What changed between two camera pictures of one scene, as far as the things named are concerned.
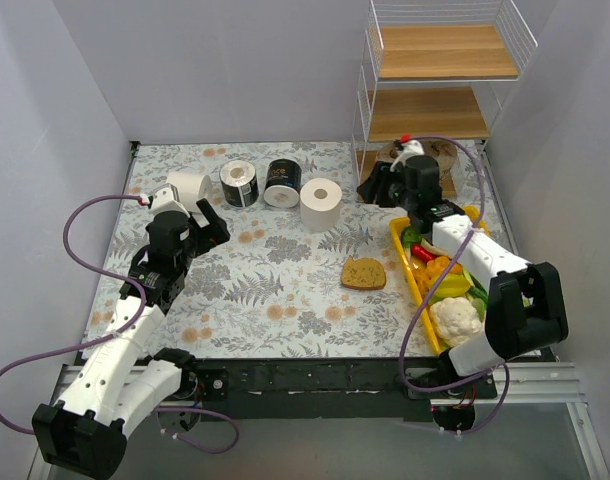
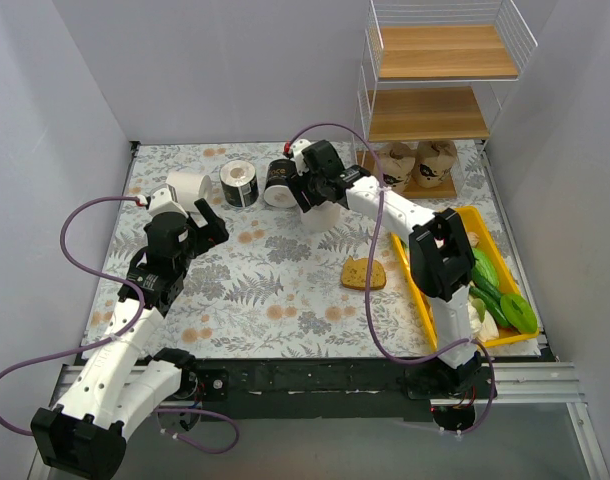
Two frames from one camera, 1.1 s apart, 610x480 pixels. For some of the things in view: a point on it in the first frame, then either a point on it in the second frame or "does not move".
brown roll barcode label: [447, 156] does not move
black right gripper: [383, 183] to [299, 187]
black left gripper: [203, 230] does not move
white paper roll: [320, 200] does not move
